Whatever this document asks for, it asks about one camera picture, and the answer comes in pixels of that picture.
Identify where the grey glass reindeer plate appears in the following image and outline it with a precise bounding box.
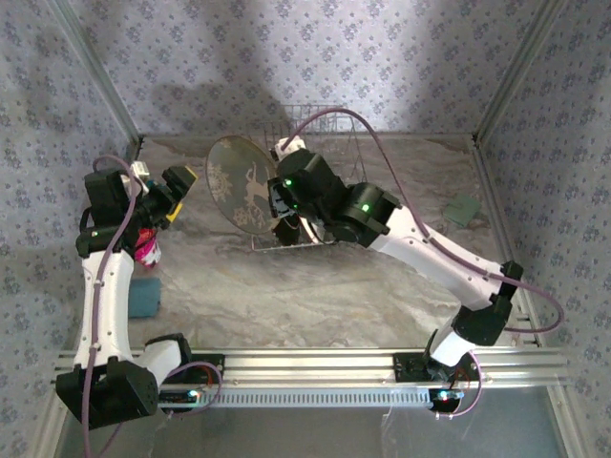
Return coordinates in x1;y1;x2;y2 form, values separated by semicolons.
204;135;281;235

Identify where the pink lid cup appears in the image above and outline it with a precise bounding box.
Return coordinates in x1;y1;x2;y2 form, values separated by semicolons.
135;227;161;268

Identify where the blue sponge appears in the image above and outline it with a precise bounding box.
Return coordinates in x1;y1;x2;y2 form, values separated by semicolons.
128;279;162;320

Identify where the green sponge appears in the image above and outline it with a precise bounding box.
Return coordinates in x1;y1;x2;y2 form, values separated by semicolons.
446;195;481;228

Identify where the left circuit board with LED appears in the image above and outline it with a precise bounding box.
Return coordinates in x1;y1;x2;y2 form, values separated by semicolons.
159;388;206;406

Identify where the circuit board with led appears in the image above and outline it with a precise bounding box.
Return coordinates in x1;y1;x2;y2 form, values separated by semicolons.
429;388;467;414
159;388;206;406

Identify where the right circuit board with LED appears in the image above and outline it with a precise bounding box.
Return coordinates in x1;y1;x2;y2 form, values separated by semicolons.
429;388;467;414

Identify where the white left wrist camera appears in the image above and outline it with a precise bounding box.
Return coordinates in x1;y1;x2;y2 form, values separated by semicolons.
127;161;152;188

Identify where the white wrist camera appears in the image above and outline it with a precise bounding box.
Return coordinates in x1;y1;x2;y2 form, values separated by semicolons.
127;161;152;188
269;135;306;162

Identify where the metal wire dish rack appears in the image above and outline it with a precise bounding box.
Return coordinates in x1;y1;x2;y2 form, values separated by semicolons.
250;103;369;252

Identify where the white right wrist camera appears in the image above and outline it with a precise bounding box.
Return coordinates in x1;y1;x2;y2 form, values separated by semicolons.
269;135;306;162

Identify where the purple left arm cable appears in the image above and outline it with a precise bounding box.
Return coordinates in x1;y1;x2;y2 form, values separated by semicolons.
80;155;224;458

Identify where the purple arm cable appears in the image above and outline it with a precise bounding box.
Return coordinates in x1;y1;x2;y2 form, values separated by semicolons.
284;107;565;421
80;155;224;458

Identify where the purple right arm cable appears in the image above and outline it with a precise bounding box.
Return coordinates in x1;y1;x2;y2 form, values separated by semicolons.
284;107;565;421

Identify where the aluminium frame post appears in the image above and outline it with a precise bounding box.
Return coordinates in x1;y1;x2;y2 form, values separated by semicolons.
471;0;572;144
50;0;145;144

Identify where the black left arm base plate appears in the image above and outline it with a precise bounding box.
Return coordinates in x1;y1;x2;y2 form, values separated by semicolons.
180;353;225;385

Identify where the aluminium mounting rail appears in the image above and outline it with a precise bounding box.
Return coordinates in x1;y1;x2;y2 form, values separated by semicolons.
52;347;569;387

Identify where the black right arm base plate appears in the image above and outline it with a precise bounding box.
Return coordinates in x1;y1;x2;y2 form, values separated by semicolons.
393;351;472;383

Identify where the grey slotted cable duct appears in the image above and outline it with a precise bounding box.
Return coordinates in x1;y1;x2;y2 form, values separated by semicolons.
157;386;435;409

